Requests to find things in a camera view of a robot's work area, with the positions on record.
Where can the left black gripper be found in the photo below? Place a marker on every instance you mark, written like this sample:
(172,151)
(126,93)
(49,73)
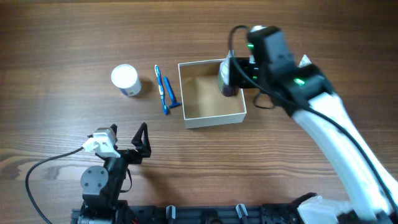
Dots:
(134,157)

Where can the blue disposable razor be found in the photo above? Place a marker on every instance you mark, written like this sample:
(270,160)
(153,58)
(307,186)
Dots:
(172,96)

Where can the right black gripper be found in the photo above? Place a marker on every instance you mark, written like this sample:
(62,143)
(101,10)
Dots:
(244,63)

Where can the blue white toothbrush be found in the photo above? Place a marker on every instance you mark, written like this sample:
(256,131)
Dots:
(165,108)

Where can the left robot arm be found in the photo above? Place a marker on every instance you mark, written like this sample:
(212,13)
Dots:
(102,185)

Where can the white lidded round jar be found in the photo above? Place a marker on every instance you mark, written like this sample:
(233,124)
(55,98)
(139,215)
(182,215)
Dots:
(125,77)

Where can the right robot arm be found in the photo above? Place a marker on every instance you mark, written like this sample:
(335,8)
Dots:
(310,99)

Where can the clear spray bottle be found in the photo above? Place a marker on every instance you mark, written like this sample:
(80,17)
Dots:
(223,77)

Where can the white squeeze tube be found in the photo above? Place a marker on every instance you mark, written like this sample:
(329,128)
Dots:
(304,61)

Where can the white cardboard box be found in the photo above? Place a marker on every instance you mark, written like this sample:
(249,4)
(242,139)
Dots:
(203,102)

